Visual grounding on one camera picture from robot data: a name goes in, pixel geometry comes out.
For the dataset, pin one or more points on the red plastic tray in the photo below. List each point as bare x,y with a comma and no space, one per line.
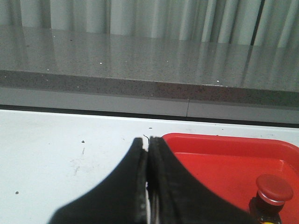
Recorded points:
236,168

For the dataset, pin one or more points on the grey stone counter ledge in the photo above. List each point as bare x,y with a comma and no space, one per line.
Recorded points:
58,60

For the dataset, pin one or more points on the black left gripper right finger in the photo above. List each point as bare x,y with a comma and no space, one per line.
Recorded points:
177,197

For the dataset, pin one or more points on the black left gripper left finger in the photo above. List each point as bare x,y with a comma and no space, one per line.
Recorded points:
119,199

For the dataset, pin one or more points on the red mushroom push button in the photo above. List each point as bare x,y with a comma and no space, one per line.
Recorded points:
271,195

